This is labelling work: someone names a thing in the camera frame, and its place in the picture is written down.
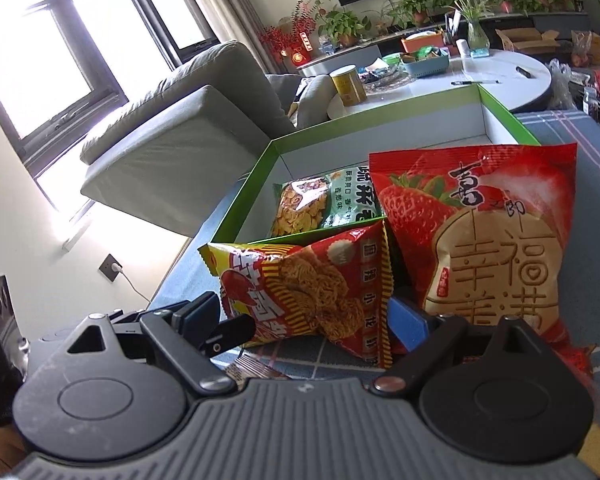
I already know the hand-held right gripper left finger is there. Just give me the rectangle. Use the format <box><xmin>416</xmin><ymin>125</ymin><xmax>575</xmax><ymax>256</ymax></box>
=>
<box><xmin>67</xmin><ymin>292</ymin><xmax>238</xmax><ymax>397</ymax></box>

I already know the yellow can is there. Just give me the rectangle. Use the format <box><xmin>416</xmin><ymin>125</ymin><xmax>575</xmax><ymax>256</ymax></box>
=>
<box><xmin>329</xmin><ymin>64</ymin><xmax>369</xmax><ymax>107</ymax></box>

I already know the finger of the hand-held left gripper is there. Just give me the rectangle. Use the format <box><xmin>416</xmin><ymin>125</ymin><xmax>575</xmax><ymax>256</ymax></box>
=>
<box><xmin>200</xmin><ymin>316</ymin><xmax>257</xmax><ymax>360</ymax></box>

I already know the green chips packet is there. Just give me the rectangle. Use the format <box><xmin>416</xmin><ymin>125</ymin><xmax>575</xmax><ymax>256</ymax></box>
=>
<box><xmin>272</xmin><ymin>165</ymin><xmax>386</xmax><ymax>239</ymax></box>

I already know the green cardboard box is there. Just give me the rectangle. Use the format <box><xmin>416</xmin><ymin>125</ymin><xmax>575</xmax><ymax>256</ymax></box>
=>
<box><xmin>212</xmin><ymin>82</ymin><xmax>542</xmax><ymax>247</ymax></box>

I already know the pothos plant in orange pot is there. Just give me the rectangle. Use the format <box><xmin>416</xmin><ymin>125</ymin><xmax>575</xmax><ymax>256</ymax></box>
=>
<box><xmin>320</xmin><ymin>9</ymin><xmax>371</xmax><ymax>47</ymax></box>

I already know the brown striped beige packet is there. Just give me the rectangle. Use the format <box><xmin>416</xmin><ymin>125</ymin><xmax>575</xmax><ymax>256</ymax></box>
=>
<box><xmin>224</xmin><ymin>352</ymin><xmax>292</xmax><ymax>382</ymax></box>

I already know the red yellow noodle snack packet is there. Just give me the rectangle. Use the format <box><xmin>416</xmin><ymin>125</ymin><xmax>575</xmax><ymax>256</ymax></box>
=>
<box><xmin>198</xmin><ymin>220</ymin><xmax>396</xmax><ymax>370</ymax></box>

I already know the orange plastic basket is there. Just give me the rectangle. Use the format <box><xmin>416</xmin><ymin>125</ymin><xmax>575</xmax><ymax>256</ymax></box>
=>
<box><xmin>400</xmin><ymin>34</ymin><xmax>447</xmax><ymax>54</ymax></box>

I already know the beige curtain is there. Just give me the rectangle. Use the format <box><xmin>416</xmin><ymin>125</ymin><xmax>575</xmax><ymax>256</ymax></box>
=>
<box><xmin>174</xmin><ymin>0</ymin><xmax>303</xmax><ymax>77</ymax></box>

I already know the leafy potted plant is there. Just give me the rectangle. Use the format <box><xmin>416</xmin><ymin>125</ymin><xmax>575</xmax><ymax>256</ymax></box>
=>
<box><xmin>385</xmin><ymin>0</ymin><xmax>433</xmax><ymax>25</ymax></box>

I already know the red strawberry biscuit packet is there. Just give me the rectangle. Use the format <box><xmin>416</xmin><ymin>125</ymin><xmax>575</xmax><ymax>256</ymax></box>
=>
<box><xmin>369</xmin><ymin>142</ymin><xmax>597</xmax><ymax>378</ymax></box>

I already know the grey sofa cushion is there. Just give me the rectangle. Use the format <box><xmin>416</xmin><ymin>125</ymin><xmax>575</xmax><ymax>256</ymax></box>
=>
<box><xmin>296</xmin><ymin>74</ymin><xmax>337</xmax><ymax>130</ymax></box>

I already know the red berry decoration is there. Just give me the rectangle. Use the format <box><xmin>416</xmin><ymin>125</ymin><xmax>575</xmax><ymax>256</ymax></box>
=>
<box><xmin>258</xmin><ymin>1</ymin><xmax>326</xmax><ymax>65</ymax></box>

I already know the blue plastic basket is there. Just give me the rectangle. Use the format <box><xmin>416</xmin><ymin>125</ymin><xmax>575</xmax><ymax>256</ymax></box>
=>
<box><xmin>400</xmin><ymin>50</ymin><xmax>451</xmax><ymax>79</ymax></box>

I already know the grey television cabinet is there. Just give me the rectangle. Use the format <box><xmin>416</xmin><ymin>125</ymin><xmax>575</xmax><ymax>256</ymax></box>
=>
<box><xmin>298</xmin><ymin>10</ymin><xmax>592</xmax><ymax>79</ymax></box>

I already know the grey sofa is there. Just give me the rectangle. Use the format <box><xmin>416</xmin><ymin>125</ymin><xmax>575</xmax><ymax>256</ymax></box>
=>
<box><xmin>79</xmin><ymin>40</ymin><xmax>303</xmax><ymax>239</ymax></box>

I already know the open cardboard box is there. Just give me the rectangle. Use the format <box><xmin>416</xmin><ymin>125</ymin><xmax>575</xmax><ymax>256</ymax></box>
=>
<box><xmin>495</xmin><ymin>27</ymin><xmax>562</xmax><ymax>54</ymax></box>

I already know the white cable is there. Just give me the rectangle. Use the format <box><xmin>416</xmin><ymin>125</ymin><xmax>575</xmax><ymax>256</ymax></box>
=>
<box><xmin>116</xmin><ymin>266</ymin><xmax>154</xmax><ymax>305</ymax></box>

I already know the glass vase with spider plant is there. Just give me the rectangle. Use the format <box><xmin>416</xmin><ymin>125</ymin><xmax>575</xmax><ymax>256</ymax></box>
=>
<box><xmin>445</xmin><ymin>0</ymin><xmax>496</xmax><ymax>52</ymax></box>

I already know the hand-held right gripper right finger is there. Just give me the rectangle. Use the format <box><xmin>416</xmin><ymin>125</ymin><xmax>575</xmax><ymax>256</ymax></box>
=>
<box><xmin>374</xmin><ymin>296</ymin><xmax>547</xmax><ymax>396</ymax></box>

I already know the dark framed window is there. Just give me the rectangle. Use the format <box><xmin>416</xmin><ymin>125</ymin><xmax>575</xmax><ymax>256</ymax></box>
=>
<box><xmin>0</xmin><ymin>0</ymin><xmax>222</xmax><ymax>211</ymax></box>

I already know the grey wall socket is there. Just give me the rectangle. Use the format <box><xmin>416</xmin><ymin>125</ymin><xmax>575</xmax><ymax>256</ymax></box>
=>
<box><xmin>98</xmin><ymin>253</ymin><xmax>124</xmax><ymax>284</ymax></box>

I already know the white round table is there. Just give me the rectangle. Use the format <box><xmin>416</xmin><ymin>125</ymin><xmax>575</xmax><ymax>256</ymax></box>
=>
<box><xmin>326</xmin><ymin>48</ymin><xmax>554</xmax><ymax>122</ymax></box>

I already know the clear plastic bag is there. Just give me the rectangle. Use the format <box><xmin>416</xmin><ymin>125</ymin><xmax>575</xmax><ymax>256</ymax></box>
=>
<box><xmin>548</xmin><ymin>57</ymin><xmax>583</xmax><ymax>112</ymax></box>

